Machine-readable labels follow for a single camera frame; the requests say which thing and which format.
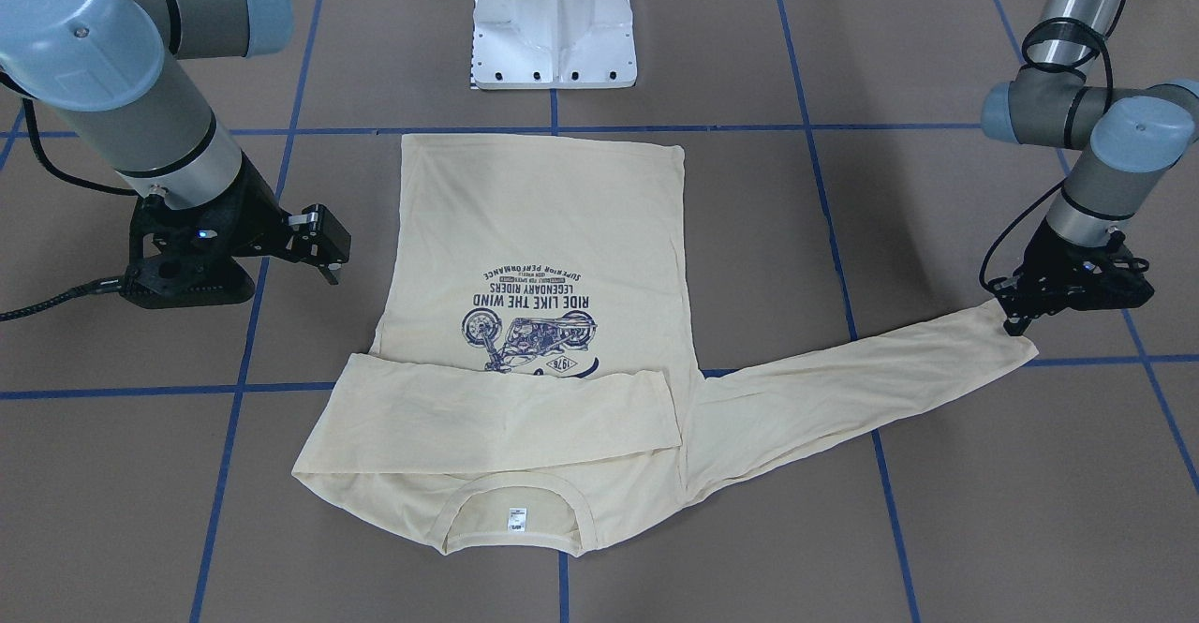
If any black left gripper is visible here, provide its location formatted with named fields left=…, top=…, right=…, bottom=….
left=993, top=229, right=1151, bottom=335

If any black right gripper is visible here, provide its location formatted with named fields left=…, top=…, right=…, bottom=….
left=120, top=158, right=351, bottom=310

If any beige long-sleeve printed shirt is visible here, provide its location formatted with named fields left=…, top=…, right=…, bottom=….
left=293, top=135, right=1038, bottom=557

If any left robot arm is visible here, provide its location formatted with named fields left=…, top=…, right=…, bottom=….
left=981, top=0, right=1198, bottom=335

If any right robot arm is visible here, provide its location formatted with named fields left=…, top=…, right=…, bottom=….
left=1, top=0, right=351, bottom=320

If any brown paper table cover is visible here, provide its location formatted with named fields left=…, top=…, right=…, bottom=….
left=4, top=0, right=1198, bottom=622

